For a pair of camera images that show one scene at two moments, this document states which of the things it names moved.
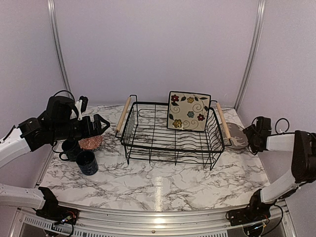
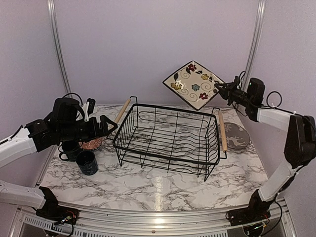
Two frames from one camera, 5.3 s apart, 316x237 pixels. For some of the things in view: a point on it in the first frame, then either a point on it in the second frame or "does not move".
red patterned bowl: [91, 143] does not move
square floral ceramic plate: [188, 111] → [194, 83]
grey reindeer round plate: [238, 139] does not move
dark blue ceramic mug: [87, 162] does not move
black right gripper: [248, 131] → [224, 92]
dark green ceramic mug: [70, 146] does not move
